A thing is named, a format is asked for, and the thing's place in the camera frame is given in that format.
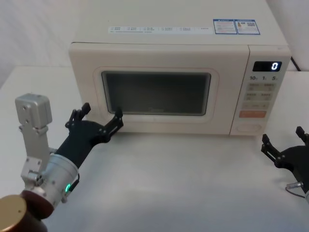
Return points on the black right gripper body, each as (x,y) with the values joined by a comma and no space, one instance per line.
(298,162)

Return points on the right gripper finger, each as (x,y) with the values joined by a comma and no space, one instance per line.
(304,136)
(271,149)

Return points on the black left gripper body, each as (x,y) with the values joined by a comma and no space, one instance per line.
(80,137)

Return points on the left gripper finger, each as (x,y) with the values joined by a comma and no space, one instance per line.
(76,116)
(114,125)

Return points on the cream microwave oven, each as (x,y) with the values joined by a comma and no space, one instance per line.
(169,55)

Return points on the white table cloth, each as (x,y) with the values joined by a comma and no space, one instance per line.
(181,181)

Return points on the white curtain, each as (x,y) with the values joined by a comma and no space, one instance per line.
(36,29)

